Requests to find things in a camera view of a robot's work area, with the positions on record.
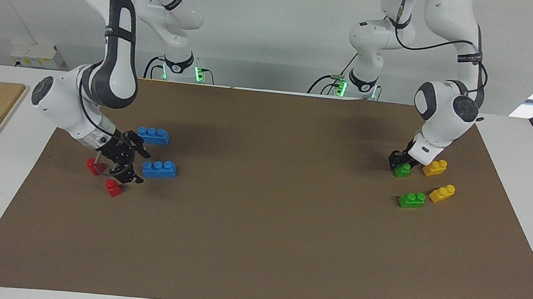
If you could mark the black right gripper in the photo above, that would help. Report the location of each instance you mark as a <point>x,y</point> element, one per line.
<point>117,151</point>

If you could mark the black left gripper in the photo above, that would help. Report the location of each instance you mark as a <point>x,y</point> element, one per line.
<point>407,154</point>

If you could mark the green two-stud block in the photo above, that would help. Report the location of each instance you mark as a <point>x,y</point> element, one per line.
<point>411,200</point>
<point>403,172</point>

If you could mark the blue three-stud block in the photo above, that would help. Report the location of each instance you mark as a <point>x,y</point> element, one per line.
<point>153,136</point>
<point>159,170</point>

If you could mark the yellow two-stud block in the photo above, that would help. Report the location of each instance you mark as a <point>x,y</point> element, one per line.
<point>434,168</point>
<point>442,193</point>

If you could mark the red one-stud block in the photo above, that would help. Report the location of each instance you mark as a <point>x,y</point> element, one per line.
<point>92,166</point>
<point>113,188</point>

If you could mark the brown table mat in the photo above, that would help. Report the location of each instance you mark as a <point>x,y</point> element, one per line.
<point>256,247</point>

